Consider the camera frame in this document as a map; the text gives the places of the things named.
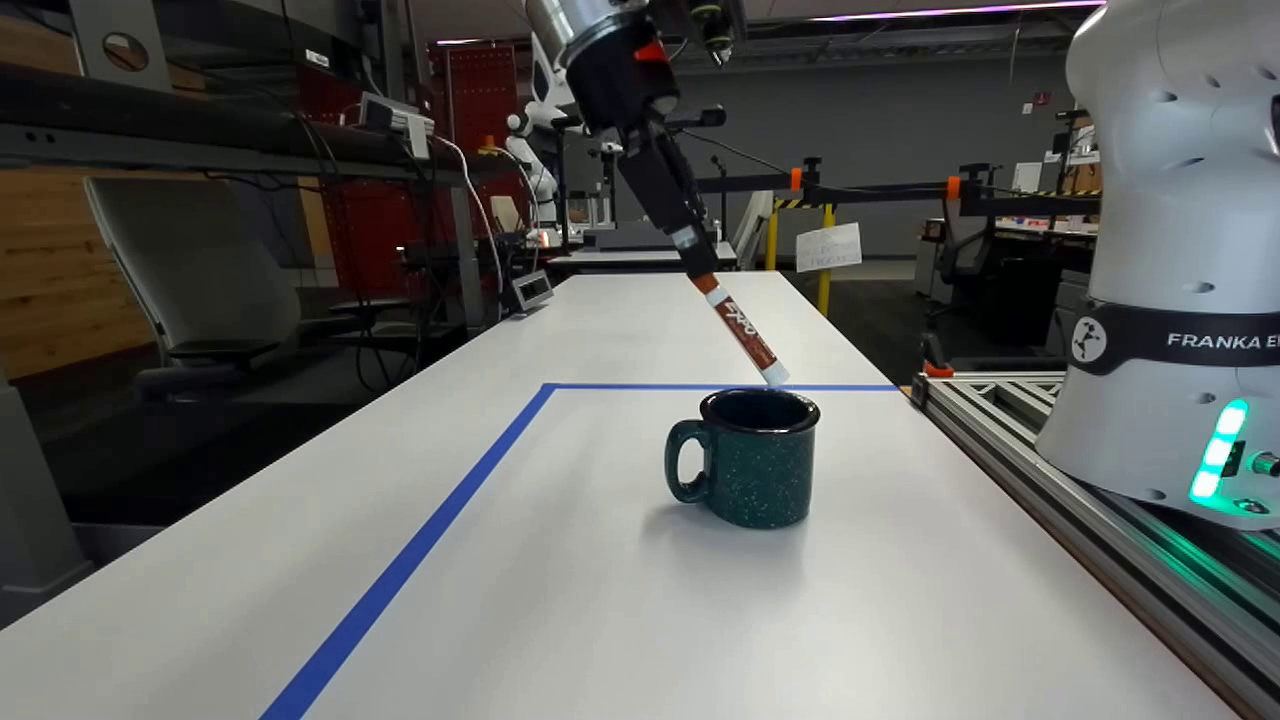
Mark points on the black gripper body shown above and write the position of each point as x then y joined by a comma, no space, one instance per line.
624,92

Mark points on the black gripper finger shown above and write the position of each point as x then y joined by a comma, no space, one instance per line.
681,195
660,203

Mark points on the white marker with orange cap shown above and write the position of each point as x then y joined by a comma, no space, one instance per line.
743,332

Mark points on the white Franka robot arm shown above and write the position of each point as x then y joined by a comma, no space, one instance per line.
1173,203

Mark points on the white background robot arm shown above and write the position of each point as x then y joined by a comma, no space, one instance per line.
540,166

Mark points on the small display device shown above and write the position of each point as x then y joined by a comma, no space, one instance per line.
533,290

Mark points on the white paper sign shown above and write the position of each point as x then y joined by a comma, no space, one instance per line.
829,244

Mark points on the blue tape strip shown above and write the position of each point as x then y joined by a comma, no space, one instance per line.
403,566
624,386

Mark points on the black rod with orange joints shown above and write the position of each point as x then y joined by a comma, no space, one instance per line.
880,188

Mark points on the white power box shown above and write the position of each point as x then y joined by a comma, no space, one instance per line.
403,122

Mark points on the dark green speckled mug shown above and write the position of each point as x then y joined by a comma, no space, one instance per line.
762,466

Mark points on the red cabinet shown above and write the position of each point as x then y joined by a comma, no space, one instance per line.
362,226

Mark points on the cluttered black workbench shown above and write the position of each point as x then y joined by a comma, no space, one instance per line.
1013,284

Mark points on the grey office chair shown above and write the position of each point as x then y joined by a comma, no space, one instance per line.
202,266

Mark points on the black shelf beam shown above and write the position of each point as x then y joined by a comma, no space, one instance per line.
161,125

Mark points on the grey box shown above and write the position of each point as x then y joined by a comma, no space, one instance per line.
24,504

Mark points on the yellow post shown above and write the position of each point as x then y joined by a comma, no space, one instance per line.
826,292

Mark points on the aluminium mounting frame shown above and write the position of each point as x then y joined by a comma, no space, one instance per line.
1133,572

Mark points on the wooden wall panel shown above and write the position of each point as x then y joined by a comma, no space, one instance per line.
54,281

